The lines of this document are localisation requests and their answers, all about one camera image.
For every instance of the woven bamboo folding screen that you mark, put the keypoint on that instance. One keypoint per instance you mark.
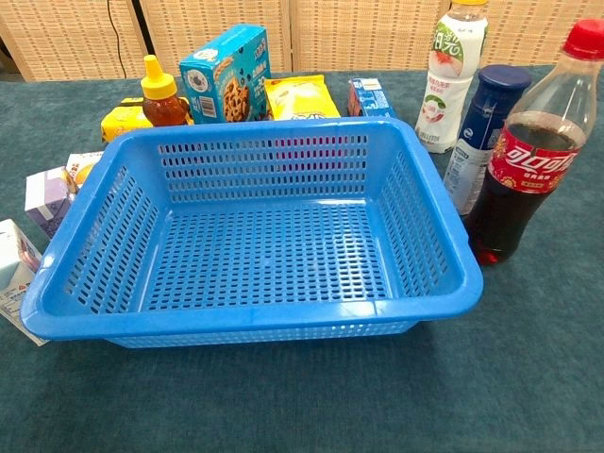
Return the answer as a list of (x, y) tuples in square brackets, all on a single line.
[(358, 33)]

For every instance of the blue and red toothpaste box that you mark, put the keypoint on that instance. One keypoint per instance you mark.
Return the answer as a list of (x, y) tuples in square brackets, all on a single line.
[(375, 101)]

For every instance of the black stand pole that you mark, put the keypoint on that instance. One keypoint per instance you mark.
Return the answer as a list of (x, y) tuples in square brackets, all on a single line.
[(144, 28)]

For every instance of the blue chocolate cookie box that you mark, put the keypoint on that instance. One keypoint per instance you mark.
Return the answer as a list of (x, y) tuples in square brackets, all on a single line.
[(226, 80)]

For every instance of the white bottle with navy cap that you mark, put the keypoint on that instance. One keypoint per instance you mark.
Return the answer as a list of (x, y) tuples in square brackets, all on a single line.
[(486, 122)]

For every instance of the white peach drink bottle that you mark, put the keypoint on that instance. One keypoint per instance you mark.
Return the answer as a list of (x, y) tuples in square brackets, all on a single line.
[(448, 94)]

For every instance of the small white egg-yolk snack packet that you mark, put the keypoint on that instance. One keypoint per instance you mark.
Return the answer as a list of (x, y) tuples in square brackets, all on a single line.
[(82, 165)]

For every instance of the teal table cloth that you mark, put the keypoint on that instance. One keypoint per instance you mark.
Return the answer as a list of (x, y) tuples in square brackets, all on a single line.
[(302, 401)]

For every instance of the honey bottle with yellow cap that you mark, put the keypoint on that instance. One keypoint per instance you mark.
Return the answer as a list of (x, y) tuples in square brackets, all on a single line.
[(162, 106)]

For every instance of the yellow snack bag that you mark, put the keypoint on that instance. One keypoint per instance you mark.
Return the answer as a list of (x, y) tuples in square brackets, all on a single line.
[(299, 99)]

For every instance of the cola bottle with red cap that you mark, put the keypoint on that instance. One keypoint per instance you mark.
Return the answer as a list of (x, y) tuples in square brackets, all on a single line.
[(519, 198)]

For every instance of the white and blue milk carton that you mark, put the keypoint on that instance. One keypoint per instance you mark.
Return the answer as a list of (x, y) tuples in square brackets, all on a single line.
[(14, 264)]

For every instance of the yellow packet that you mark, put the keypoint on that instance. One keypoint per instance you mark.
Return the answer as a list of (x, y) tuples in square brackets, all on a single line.
[(123, 123)]

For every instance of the blue perforated plastic basket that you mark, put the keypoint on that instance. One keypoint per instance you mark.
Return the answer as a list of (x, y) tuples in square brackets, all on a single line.
[(264, 325)]

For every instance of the purple white milk carton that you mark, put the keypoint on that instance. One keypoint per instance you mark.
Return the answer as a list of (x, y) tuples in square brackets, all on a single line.
[(47, 198)]

